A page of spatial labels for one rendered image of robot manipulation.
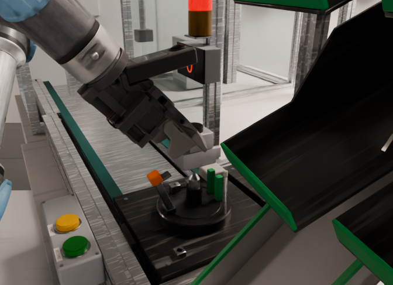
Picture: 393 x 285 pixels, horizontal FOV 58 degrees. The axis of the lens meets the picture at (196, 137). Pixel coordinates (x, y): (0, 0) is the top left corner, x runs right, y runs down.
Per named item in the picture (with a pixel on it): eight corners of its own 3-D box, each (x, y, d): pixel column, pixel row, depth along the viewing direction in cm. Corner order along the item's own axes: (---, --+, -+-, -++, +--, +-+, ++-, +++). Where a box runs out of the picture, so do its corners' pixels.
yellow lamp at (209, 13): (195, 37, 72) (195, 11, 70) (183, 34, 76) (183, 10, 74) (216, 35, 74) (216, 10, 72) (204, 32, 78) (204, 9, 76)
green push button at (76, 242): (66, 264, 56) (64, 254, 56) (62, 249, 60) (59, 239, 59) (91, 256, 58) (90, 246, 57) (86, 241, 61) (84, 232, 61)
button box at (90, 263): (63, 298, 57) (57, 268, 54) (45, 226, 73) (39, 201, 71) (106, 282, 60) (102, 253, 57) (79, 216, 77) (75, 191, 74)
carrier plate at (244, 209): (161, 287, 52) (161, 277, 51) (113, 205, 72) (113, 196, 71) (285, 236, 63) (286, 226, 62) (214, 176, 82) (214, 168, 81)
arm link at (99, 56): (91, 19, 49) (107, 25, 43) (114, 43, 52) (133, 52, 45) (54, 59, 49) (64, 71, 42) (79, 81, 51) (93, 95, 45)
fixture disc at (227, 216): (176, 245, 58) (176, 236, 57) (145, 202, 69) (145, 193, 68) (246, 220, 64) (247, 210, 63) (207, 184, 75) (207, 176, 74)
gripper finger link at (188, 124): (183, 134, 57) (144, 98, 54) (190, 126, 57) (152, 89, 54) (193, 141, 53) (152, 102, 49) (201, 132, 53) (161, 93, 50)
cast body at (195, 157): (183, 171, 59) (183, 133, 56) (172, 161, 62) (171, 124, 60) (226, 160, 63) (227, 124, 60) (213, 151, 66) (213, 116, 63)
